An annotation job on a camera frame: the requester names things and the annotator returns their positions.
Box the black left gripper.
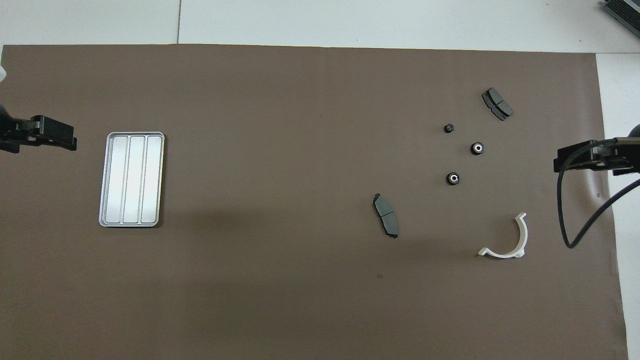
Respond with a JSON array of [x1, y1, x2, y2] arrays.
[[0, 103, 78, 154]]

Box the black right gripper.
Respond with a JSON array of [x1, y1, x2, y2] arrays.
[[553, 123, 640, 177]]

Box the silver ribbed metal tray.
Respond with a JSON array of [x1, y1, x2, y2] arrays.
[[98, 131, 166, 228]]

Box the short grey brake pad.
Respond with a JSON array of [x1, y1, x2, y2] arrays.
[[481, 87, 514, 122]]

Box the grey finned metal device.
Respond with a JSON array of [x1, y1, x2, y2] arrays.
[[602, 0, 640, 32]]

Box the long grey brake pad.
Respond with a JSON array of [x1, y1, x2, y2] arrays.
[[372, 193, 400, 239]]

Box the brown paper table mat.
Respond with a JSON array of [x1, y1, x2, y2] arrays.
[[0, 44, 630, 360]]

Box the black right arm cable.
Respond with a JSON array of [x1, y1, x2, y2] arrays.
[[556, 139, 640, 249]]

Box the white curved plastic bracket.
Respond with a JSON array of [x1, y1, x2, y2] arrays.
[[477, 212, 529, 260]]

